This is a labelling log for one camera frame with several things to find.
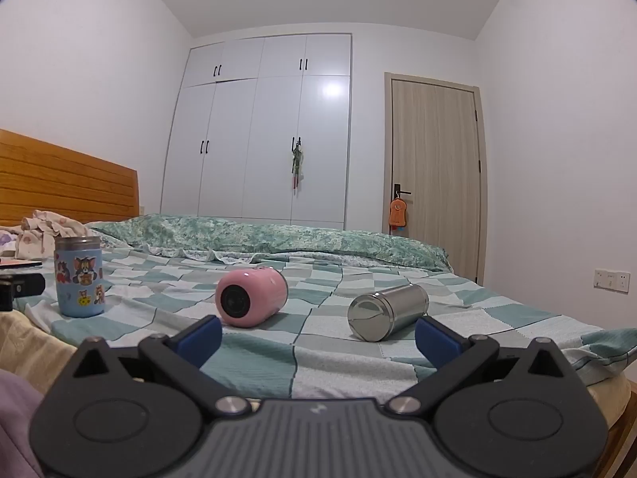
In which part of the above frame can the orange hanging toy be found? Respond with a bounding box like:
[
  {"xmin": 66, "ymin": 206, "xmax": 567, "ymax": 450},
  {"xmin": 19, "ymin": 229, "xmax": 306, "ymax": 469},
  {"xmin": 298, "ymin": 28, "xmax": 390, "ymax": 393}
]
[{"xmin": 389, "ymin": 198, "xmax": 409, "ymax": 235}]

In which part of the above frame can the black box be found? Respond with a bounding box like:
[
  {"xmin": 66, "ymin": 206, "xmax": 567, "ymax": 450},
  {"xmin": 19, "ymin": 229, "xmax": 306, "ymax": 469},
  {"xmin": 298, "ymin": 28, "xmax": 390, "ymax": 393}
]
[{"xmin": 0, "ymin": 273, "xmax": 47, "ymax": 312}]

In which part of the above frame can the pink cup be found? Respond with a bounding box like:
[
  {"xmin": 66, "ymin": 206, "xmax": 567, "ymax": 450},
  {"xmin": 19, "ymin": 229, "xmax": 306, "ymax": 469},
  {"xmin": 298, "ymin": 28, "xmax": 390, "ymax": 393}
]
[{"xmin": 215, "ymin": 267, "xmax": 289, "ymax": 329}]

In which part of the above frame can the beige wooden door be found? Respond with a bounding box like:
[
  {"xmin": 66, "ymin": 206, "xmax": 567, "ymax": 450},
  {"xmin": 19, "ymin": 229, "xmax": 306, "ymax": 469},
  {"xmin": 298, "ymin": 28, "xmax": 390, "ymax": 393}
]
[{"xmin": 383, "ymin": 72, "xmax": 487, "ymax": 284}]

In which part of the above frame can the white wardrobe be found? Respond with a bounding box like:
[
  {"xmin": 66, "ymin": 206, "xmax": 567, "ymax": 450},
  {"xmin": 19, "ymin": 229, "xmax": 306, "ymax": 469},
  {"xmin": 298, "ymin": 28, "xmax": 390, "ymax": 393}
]
[{"xmin": 160, "ymin": 33, "xmax": 353, "ymax": 231}]

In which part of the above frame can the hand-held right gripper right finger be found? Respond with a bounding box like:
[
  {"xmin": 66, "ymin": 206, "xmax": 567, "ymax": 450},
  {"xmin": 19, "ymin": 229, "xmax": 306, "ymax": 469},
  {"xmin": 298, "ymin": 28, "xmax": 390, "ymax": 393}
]
[{"xmin": 389, "ymin": 315, "xmax": 571, "ymax": 415}]

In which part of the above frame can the wooden headboard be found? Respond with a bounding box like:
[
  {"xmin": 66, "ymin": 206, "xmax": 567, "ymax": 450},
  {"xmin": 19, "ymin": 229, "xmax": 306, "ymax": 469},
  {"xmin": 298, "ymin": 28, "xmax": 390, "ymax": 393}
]
[{"xmin": 0, "ymin": 128, "xmax": 139, "ymax": 230}]

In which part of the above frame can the white wall socket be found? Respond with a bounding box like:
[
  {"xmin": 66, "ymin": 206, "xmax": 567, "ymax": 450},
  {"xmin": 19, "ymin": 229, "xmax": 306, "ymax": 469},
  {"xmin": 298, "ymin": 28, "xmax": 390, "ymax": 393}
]
[{"xmin": 593, "ymin": 268, "xmax": 631, "ymax": 292}]

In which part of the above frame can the purple cloth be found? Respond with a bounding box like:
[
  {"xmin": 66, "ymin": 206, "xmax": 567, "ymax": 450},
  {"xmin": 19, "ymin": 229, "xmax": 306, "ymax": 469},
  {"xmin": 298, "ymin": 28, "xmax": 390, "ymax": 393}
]
[{"xmin": 0, "ymin": 369, "xmax": 49, "ymax": 478}]

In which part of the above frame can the green floral quilt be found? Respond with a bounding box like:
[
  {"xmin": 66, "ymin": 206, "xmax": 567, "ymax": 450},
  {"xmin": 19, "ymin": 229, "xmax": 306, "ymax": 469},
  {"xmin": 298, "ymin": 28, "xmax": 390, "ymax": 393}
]
[{"xmin": 90, "ymin": 214, "xmax": 449, "ymax": 272}]

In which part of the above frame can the flat dark tablet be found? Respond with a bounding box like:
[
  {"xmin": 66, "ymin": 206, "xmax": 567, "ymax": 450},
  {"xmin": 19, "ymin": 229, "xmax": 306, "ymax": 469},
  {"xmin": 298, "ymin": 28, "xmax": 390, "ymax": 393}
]
[{"xmin": 0, "ymin": 257, "xmax": 43, "ymax": 272}]

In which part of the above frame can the beige blanket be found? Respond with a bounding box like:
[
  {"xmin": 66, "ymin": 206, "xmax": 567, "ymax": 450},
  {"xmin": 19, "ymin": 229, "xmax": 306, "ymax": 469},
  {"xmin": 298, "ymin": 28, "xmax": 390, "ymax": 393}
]
[{"xmin": 0, "ymin": 308, "xmax": 84, "ymax": 409}]

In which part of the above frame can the green checkered bedsheet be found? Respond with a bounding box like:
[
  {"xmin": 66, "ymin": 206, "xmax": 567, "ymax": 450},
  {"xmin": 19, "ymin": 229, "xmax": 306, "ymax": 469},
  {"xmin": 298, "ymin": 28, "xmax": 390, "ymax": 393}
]
[{"xmin": 12, "ymin": 243, "xmax": 637, "ymax": 405}]

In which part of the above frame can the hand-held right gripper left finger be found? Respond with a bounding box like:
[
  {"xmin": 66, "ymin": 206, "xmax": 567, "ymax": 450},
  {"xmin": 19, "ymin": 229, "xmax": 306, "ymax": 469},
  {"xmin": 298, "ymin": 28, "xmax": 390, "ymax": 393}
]
[{"xmin": 70, "ymin": 315, "xmax": 252, "ymax": 415}]

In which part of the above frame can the stainless steel cup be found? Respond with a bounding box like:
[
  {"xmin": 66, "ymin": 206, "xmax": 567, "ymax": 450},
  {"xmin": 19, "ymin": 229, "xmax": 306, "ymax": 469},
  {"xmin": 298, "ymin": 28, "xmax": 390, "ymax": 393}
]
[{"xmin": 347, "ymin": 283, "xmax": 430, "ymax": 343}]

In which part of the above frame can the blue cartoon cup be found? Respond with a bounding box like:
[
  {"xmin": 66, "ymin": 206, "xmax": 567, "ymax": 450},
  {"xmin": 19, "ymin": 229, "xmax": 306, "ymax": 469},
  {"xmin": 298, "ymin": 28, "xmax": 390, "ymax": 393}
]
[{"xmin": 53, "ymin": 235, "xmax": 105, "ymax": 318}]

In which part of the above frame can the crumpled printed cloth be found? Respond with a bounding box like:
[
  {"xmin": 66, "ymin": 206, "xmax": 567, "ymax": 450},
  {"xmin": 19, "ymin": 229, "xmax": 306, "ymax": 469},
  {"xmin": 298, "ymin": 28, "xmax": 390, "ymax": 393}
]
[{"xmin": 0, "ymin": 209, "xmax": 101, "ymax": 261}]

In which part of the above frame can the wooden bed frame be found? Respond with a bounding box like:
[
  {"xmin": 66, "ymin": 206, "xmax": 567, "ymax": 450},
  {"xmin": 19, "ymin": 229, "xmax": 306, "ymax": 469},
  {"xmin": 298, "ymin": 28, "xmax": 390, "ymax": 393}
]
[{"xmin": 591, "ymin": 377, "xmax": 637, "ymax": 478}]

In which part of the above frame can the green hanging ornament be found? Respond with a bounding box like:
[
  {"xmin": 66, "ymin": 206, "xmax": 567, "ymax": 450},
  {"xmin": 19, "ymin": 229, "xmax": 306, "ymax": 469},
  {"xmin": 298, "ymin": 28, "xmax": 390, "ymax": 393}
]
[{"xmin": 290, "ymin": 137, "xmax": 305, "ymax": 191}]

